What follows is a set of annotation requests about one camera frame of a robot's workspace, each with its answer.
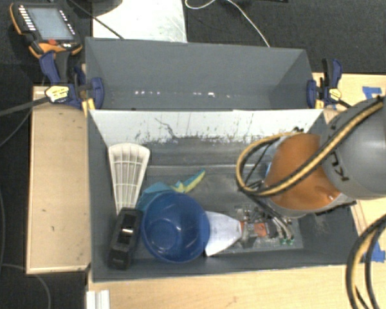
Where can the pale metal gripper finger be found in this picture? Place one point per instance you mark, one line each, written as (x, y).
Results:
(251, 240)
(245, 211)

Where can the teal and yellow cloth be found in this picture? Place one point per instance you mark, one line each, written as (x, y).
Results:
(189, 182)

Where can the blue plastic bowl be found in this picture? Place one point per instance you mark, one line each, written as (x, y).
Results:
(175, 228)

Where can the white ribbed plastic scoop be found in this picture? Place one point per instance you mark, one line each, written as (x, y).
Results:
(128, 172)

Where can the grey metal bin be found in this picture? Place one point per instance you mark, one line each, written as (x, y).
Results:
(193, 76)

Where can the pale wood board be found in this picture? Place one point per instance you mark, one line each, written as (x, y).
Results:
(58, 185)

